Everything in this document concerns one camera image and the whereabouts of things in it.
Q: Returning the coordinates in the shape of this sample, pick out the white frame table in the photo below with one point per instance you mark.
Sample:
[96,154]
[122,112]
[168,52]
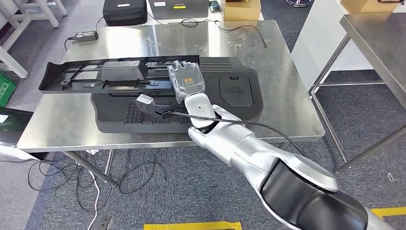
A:
[19,35]

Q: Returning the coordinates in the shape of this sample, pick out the steel table legs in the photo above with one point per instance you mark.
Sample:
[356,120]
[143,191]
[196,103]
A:
[330,120]

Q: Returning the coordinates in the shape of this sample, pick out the black power adapter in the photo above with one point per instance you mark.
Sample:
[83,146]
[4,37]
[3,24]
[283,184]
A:
[86,36]

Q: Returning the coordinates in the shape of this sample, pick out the yellow floor tape strip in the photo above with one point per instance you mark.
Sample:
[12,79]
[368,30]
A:
[387,212]

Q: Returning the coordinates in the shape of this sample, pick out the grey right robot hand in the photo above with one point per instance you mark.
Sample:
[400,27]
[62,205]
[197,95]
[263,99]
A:
[188,81]

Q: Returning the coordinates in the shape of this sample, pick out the long black plastic plate holder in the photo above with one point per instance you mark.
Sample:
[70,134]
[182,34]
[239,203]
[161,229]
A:
[120,71]

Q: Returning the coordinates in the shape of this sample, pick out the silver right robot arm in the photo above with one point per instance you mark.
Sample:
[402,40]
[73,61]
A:
[253,152]

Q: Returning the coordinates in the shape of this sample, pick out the small black device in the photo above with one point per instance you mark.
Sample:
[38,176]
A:
[215,6]

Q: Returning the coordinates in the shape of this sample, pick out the black box with white label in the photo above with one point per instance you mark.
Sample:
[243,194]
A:
[16,127]

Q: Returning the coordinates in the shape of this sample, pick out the large black plastic panel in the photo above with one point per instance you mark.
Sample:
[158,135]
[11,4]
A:
[234,95]

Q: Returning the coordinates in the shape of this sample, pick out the black carry case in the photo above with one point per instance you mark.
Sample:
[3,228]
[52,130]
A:
[125,12]

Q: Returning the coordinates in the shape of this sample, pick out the green plastic crate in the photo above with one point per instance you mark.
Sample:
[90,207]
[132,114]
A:
[6,90]

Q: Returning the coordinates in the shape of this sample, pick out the white cabinet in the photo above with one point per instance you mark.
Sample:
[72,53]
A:
[317,47]

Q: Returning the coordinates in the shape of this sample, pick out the grey hard case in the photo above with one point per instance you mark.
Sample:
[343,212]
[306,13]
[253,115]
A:
[177,9]

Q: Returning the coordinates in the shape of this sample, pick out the brown cardboard box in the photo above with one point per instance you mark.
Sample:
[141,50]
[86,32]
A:
[368,5]
[242,11]

